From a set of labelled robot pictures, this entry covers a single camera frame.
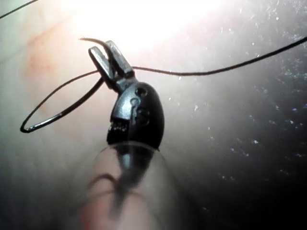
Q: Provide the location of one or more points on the curved steel needle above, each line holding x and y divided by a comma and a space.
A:
55, 116

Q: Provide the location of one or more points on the black thread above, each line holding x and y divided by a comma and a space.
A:
204, 73

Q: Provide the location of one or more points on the left arm needle driver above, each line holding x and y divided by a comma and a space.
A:
144, 112

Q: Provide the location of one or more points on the tissue pad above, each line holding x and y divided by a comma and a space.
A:
216, 143

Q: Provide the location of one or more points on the left arm needle driver jaw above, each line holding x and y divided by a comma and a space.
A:
102, 63
120, 61

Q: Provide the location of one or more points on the dark left arm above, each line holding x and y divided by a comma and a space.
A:
148, 203

